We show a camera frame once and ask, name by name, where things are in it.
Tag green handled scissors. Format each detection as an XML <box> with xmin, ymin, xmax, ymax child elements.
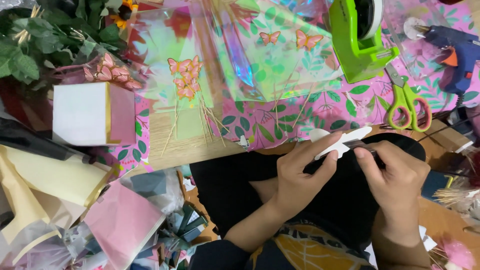
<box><xmin>385</xmin><ymin>63</ymin><xmax>433</xmax><ymax>133</ymax></box>

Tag black paper sheet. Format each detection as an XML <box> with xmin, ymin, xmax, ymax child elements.
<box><xmin>0</xmin><ymin>117</ymin><xmax>92</xmax><ymax>165</ymax></box>

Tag bunch of wooden skewers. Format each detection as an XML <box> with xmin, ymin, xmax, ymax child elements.
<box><xmin>432</xmin><ymin>176</ymin><xmax>480</xmax><ymax>211</ymax></box>

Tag blue hot glue gun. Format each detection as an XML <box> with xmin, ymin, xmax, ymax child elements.
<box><xmin>414</xmin><ymin>25</ymin><xmax>480</xmax><ymax>94</ymax></box>

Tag white tape roll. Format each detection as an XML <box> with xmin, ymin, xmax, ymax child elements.
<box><xmin>354</xmin><ymin>0</ymin><xmax>384</xmax><ymax>41</ymax></box>

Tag wrapped pink butterfly picks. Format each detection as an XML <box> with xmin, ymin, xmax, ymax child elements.
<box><xmin>56</xmin><ymin>52</ymin><xmax>143</xmax><ymax>91</ymax></box>

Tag iridescent cellophane sheet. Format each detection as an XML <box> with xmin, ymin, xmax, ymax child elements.
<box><xmin>125</xmin><ymin>0</ymin><xmax>345</xmax><ymax>113</ymax></box>

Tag blue box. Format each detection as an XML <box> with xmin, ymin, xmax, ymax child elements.
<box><xmin>421</xmin><ymin>170</ymin><xmax>455</xmax><ymax>202</ymax></box>

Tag pink paper sheet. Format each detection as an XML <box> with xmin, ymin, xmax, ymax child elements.
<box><xmin>83</xmin><ymin>179</ymin><xmax>166</xmax><ymax>270</ymax></box>

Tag pink butterfly pick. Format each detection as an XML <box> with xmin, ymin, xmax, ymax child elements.
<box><xmin>292</xmin><ymin>29</ymin><xmax>324</xmax><ymax>129</ymax></box>
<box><xmin>259</xmin><ymin>31</ymin><xmax>281</xmax><ymax>128</ymax></box>

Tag white pink box gold band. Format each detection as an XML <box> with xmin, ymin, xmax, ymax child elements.
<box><xmin>52</xmin><ymin>82</ymin><xmax>137</xmax><ymax>147</ymax></box>

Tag person's dark printed shirt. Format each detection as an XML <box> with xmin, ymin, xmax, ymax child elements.
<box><xmin>188</xmin><ymin>223</ymin><xmax>376</xmax><ymax>270</ymax></box>

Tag crumpled clear plastic bag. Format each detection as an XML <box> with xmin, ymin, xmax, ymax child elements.
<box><xmin>119</xmin><ymin>168</ymin><xmax>185</xmax><ymax>216</ymax></box>

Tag brown cardboard box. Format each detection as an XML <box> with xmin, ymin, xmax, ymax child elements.
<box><xmin>410</xmin><ymin>119</ymin><xmax>475</xmax><ymax>154</ymax></box>

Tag pink leaf print wrapping paper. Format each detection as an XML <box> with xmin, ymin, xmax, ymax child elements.
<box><xmin>90</xmin><ymin>0</ymin><xmax>480</xmax><ymax>174</ymax></box>

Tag artificial green leaf bunch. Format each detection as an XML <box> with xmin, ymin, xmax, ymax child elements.
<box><xmin>0</xmin><ymin>0</ymin><xmax>130</xmax><ymax>91</ymax></box>

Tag heap of dark green scraps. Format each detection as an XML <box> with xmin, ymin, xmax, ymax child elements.
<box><xmin>129</xmin><ymin>200</ymin><xmax>211</xmax><ymax>270</ymax></box>

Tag cream wrapping paper sheets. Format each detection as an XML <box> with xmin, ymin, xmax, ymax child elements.
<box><xmin>0</xmin><ymin>144</ymin><xmax>118</xmax><ymax>263</ymax></box>

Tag dark tape strip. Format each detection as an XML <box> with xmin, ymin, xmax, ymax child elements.
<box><xmin>343</xmin><ymin>138</ymin><xmax>378</xmax><ymax>157</ymax></box>

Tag artificial sunflower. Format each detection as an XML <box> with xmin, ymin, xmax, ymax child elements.
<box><xmin>110</xmin><ymin>0</ymin><xmax>139</xmax><ymax>30</ymax></box>

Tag person's left hand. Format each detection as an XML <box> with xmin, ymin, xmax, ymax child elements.
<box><xmin>275</xmin><ymin>130</ymin><xmax>344</xmax><ymax>223</ymax></box>

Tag white paper butterfly cutout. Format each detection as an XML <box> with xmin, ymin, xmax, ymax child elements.
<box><xmin>309</xmin><ymin>126</ymin><xmax>373</xmax><ymax>161</ymax></box>

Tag person's right hand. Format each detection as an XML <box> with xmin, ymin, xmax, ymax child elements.
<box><xmin>353</xmin><ymin>140</ymin><xmax>432</xmax><ymax>235</ymax></box>

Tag bunch of pink butterfly picks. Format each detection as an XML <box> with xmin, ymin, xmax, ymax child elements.
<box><xmin>160</xmin><ymin>55</ymin><xmax>230</xmax><ymax>158</ymax></box>

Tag person's black trousers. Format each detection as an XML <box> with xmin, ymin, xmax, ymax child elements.
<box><xmin>189</xmin><ymin>132</ymin><xmax>427</xmax><ymax>256</ymax></box>

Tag pink fluffy decoration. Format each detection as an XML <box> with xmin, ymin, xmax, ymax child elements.
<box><xmin>431</xmin><ymin>239</ymin><xmax>479</xmax><ymax>270</ymax></box>

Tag green tape dispenser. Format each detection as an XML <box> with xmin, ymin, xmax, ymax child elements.
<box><xmin>328</xmin><ymin>0</ymin><xmax>400</xmax><ymax>84</ymax></box>

